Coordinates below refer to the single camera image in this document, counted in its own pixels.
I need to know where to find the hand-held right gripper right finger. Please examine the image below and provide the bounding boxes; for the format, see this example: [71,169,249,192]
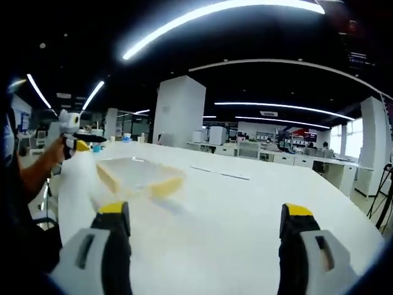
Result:
[278,202,360,295]

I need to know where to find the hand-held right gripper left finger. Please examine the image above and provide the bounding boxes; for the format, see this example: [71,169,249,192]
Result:
[50,201,133,295]

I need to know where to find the small clear plastic packet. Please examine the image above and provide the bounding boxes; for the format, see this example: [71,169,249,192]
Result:
[96,157,187,197]

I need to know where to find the clear lid with beige latches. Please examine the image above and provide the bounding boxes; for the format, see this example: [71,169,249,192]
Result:
[96,157,187,198]

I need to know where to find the person's left hand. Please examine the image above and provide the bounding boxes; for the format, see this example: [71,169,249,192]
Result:
[52,138,67,163]

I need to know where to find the white square pillar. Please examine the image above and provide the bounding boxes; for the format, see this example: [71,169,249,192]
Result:
[357,96,393,197]
[152,75,207,149]

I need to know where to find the row of white cabinets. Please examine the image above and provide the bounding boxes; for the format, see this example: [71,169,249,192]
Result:
[187,141,374,190]

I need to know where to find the black tripod stand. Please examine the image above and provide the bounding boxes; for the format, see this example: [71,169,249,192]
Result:
[367,164,393,231]

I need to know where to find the large white appliance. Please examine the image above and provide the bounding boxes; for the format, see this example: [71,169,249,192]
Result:
[208,126,228,146]

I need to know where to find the flat metal strip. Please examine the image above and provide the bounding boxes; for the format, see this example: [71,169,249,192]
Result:
[190,165,251,181]

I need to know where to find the grey mesh office chair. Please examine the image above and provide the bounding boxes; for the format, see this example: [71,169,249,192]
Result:
[238,141,262,159]

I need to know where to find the curved ceiling light strip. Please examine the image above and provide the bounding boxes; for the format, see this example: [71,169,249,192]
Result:
[122,0,326,61]

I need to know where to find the dark hanging screen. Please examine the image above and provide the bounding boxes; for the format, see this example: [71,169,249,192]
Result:
[337,17,381,73]

